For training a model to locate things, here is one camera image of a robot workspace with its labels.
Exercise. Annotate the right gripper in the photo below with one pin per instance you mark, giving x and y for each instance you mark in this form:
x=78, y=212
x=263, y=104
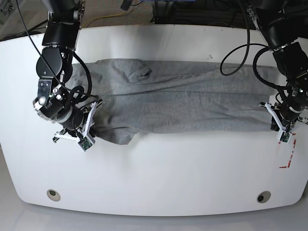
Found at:
x=75, y=119

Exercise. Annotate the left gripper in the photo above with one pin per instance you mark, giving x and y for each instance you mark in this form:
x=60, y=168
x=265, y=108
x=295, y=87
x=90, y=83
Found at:
x=288, y=116

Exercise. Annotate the grey T-shirt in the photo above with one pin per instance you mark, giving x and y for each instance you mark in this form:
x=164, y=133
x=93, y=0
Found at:
x=167, y=97

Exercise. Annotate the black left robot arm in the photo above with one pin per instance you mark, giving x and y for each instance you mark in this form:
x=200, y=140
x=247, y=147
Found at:
x=278, y=26

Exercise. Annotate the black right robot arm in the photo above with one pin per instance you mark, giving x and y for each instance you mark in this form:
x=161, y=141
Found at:
x=55, y=101

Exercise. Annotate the red tape rectangle marking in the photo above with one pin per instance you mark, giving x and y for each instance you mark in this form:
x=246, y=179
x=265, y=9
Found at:
x=285, y=152

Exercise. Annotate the left table grommet hole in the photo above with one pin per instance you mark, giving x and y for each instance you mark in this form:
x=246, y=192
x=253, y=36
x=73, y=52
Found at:
x=53, y=195

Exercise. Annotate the table grommet hole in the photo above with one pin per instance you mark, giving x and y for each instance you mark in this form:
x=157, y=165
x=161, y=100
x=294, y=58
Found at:
x=263, y=197
x=53, y=195

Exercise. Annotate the right table grommet hole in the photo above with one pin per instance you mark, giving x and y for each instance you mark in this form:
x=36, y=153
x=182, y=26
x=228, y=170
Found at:
x=263, y=197

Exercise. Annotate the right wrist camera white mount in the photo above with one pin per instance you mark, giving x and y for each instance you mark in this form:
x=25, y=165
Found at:
x=84, y=139

